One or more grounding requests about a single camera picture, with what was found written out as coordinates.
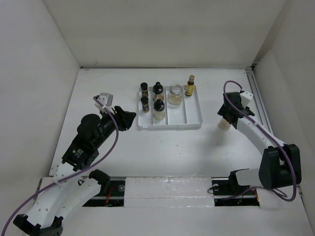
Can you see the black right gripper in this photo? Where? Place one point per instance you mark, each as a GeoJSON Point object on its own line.
{"type": "Point", "coordinates": [222, 111]}

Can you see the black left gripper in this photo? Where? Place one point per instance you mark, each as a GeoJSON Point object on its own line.
{"type": "Point", "coordinates": [124, 118]}

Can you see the cream yellow squeeze bottle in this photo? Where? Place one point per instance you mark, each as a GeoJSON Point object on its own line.
{"type": "Point", "coordinates": [224, 124]}

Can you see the small dark spice shaker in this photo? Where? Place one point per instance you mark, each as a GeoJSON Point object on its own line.
{"type": "Point", "coordinates": [144, 89]}
{"type": "Point", "coordinates": [145, 104]}

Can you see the black-capped white sauce bottle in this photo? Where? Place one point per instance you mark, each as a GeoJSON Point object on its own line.
{"type": "Point", "coordinates": [159, 110]}

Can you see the black-capped glass condiment bottle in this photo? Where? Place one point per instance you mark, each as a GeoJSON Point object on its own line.
{"type": "Point", "coordinates": [158, 92]}

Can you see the small beige-capped bottle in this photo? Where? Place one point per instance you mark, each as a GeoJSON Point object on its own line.
{"type": "Point", "coordinates": [189, 86]}

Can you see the wide glass jar metal rim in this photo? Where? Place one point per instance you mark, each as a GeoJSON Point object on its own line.
{"type": "Point", "coordinates": [175, 96]}

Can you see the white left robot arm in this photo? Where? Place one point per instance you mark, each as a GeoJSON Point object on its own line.
{"type": "Point", "coordinates": [74, 182]}

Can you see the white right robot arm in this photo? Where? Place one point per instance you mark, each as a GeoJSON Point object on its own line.
{"type": "Point", "coordinates": [274, 171]}

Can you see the white divided plastic tray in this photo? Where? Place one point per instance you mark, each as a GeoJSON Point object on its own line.
{"type": "Point", "coordinates": [186, 115]}

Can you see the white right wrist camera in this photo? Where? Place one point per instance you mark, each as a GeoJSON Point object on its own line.
{"type": "Point", "coordinates": [246, 97]}

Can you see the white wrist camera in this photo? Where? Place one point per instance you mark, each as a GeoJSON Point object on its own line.
{"type": "Point", "coordinates": [246, 97]}
{"type": "Point", "coordinates": [103, 100]}

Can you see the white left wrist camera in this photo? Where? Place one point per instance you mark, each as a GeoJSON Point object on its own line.
{"type": "Point", "coordinates": [103, 100]}

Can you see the aluminium rail on right wall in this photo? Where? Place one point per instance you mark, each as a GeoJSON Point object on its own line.
{"type": "Point", "coordinates": [261, 111]}

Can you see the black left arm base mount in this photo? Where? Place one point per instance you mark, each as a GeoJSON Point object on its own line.
{"type": "Point", "coordinates": [111, 193]}

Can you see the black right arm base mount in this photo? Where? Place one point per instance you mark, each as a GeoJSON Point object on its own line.
{"type": "Point", "coordinates": [225, 190]}

